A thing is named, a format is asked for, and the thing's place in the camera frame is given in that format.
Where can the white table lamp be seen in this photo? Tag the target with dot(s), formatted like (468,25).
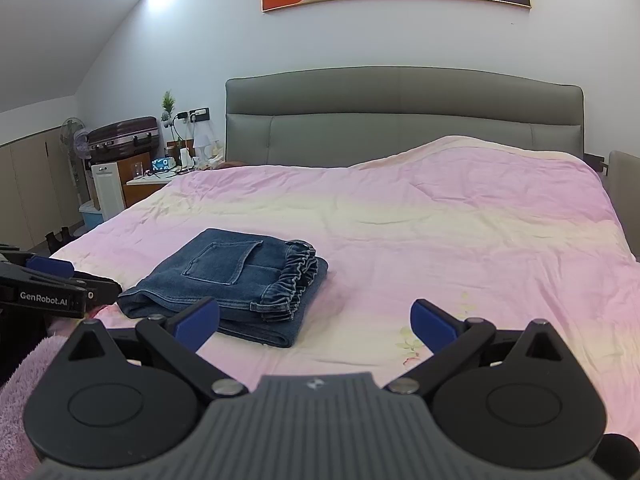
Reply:
(202,147)

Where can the grey upholstered headboard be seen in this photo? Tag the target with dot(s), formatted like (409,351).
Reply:
(400,110)

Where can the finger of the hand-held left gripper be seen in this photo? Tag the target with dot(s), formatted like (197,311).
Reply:
(47,265)
(105,291)

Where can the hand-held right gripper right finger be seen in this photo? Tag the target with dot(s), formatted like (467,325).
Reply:
(430,325)

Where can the dark maroon suitcase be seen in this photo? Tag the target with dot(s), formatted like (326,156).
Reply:
(122,135)

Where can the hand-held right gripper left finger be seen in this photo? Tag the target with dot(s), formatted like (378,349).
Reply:
(200,322)

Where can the black shoes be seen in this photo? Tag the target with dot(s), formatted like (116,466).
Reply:
(57,239)

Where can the small blue box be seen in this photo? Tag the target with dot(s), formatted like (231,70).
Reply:
(161,163)

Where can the pink fluffy cloth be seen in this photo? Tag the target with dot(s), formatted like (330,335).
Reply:
(22,390)

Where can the blue denim pants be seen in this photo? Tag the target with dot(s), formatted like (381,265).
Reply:
(225,270)

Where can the beige built-in wardrobe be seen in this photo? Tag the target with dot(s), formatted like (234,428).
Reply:
(30,190)

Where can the green potted plant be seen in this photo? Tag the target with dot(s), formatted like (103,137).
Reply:
(168,105)

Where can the light blue plastic bin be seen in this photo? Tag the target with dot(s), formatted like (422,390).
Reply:
(92,217)

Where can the grey upholstered furniture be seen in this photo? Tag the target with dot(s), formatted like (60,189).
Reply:
(624,195)

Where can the white standing fan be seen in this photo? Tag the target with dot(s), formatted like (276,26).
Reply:
(74,142)

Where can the pink floral quilt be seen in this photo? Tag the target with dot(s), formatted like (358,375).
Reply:
(450,220)

